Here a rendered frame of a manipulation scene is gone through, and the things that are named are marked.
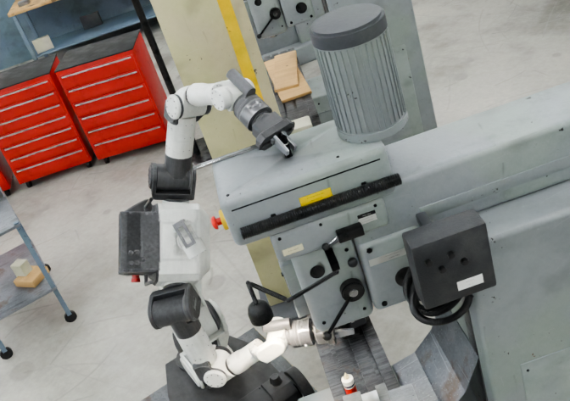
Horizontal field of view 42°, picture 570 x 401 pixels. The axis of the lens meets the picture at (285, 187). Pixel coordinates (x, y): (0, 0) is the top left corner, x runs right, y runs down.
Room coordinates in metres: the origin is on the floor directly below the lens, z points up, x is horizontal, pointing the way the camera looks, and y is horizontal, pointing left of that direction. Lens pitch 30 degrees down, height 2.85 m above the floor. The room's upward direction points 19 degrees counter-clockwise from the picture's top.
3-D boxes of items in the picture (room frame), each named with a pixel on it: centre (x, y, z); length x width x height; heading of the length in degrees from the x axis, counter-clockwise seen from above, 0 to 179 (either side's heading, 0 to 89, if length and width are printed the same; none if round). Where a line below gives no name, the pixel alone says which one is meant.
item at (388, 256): (1.81, -0.23, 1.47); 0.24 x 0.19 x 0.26; 1
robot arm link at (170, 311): (1.94, 0.47, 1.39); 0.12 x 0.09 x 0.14; 77
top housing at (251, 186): (1.81, -0.05, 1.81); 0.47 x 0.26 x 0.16; 91
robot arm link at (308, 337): (1.83, 0.05, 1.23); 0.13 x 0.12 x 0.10; 166
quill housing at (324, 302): (1.81, -0.04, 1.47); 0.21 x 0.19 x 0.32; 1
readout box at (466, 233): (1.48, -0.34, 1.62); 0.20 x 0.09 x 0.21; 91
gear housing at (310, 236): (1.81, -0.08, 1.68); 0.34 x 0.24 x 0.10; 91
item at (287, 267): (1.81, 0.07, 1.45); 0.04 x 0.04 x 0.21; 1
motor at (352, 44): (1.81, -0.29, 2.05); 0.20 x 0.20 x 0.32
